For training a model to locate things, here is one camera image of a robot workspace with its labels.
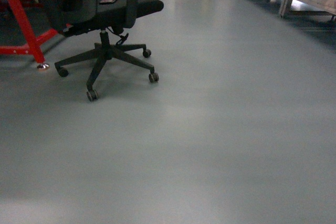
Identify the black office chair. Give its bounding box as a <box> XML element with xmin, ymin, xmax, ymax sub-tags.
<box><xmin>42</xmin><ymin>0</ymin><xmax>164</xmax><ymax>101</ymax></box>

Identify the red frame conveyor table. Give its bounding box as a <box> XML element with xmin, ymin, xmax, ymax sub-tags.
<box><xmin>1</xmin><ymin>0</ymin><xmax>57</xmax><ymax>71</ymax></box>

